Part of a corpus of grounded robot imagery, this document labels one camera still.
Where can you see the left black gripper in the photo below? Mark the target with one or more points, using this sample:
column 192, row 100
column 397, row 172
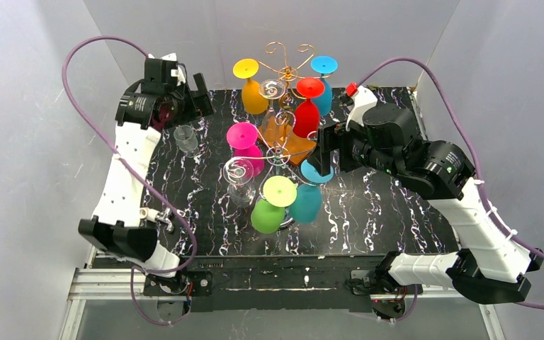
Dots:
column 190, row 100

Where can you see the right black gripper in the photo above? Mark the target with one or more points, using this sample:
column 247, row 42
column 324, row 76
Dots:
column 330, row 146

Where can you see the clear patterned wine glass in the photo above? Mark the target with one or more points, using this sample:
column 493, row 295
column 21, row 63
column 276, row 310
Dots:
column 186, row 140

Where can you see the teal blue wine glass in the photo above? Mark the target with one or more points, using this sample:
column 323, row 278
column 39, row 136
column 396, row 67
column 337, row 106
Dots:
column 309, row 195

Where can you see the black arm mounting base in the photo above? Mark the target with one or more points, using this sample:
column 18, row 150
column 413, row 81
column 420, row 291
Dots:
column 307, row 282

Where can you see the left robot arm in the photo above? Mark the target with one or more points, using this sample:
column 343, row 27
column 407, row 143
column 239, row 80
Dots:
column 161, row 100

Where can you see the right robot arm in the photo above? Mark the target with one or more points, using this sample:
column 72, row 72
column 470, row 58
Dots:
column 489, row 268

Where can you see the red wine glass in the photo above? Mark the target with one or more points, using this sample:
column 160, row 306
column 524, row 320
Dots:
column 307, row 114

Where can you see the pink wine glass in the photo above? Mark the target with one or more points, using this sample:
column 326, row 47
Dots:
column 242, row 138

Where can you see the yellow orange wine glass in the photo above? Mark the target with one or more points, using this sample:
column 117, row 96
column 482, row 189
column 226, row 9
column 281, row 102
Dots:
column 254, row 103

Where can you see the orange wooden rack base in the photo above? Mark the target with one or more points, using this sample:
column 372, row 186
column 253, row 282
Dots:
column 298, row 148

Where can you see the clear wine glass rear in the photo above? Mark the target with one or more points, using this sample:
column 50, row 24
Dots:
column 271, row 90

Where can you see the clear wine glass front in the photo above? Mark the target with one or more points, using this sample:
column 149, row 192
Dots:
column 238, row 173

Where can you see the blue wine glass rear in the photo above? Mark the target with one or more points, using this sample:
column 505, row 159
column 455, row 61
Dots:
column 324, row 65

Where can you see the green wine glass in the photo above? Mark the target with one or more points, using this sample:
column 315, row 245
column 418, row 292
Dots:
column 279, row 192

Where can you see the chrome faucet tap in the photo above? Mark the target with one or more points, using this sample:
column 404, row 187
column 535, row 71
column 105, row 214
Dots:
column 165, row 217

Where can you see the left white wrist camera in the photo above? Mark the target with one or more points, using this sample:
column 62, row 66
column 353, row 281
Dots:
column 173, row 73

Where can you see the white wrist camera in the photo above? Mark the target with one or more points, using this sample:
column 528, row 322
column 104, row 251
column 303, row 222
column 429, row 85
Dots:
column 173, row 73
column 359, row 99

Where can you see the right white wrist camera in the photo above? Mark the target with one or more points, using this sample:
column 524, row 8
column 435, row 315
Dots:
column 359, row 99

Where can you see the silver wire glass rack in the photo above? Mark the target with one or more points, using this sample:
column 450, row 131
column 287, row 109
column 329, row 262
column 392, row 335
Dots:
column 274, row 161

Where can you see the gold wire glass rack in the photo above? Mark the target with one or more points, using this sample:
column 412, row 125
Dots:
column 287, row 74

